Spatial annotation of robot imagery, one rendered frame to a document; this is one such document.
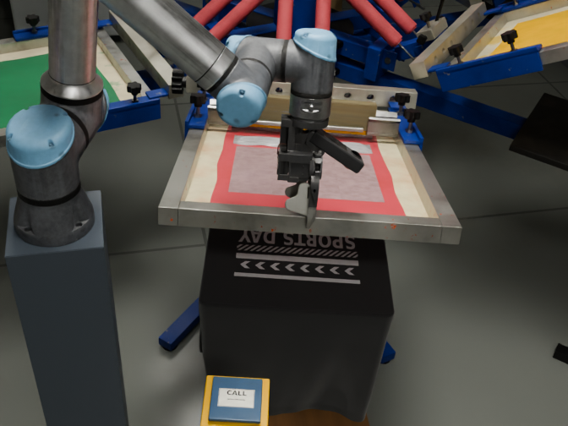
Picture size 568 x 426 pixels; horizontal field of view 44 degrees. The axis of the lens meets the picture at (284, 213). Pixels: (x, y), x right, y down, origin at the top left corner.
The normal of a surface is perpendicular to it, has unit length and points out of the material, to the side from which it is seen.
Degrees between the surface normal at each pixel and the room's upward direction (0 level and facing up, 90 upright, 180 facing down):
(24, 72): 0
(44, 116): 7
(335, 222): 75
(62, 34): 90
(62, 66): 90
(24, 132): 7
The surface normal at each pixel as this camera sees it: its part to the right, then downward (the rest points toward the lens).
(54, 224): 0.28, 0.37
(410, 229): 0.00, 0.41
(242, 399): 0.07, -0.77
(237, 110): -0.14, 0.63
